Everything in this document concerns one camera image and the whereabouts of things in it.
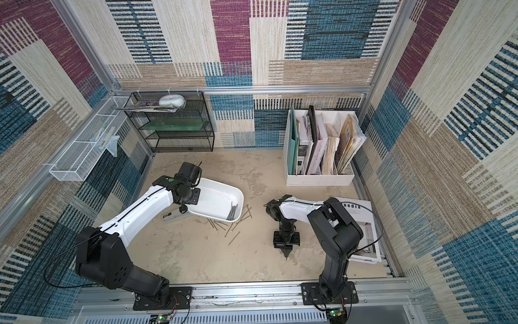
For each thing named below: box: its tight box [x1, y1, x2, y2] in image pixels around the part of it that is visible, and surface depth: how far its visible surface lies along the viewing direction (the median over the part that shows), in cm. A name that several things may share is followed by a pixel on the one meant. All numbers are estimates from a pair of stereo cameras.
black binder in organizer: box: [307, 105, 320, 144], surface depth 93 cm
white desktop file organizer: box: [283, 105, 368, 187], surface depth 98 cm
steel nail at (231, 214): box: [225, 201, 239, 221], surface depth 96 cm
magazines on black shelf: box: [117, 99, 187, 113], surface depth 82 cm
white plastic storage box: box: [185, 178, 245, 223], surface depth 96 cm
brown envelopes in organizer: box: [335, 114, 367, 173], surface depth 96 cm
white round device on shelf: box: [158, 93, 186, 108], surface depth 92 cm
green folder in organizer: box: [288, 105, 301, 175], surface depth 89 cm
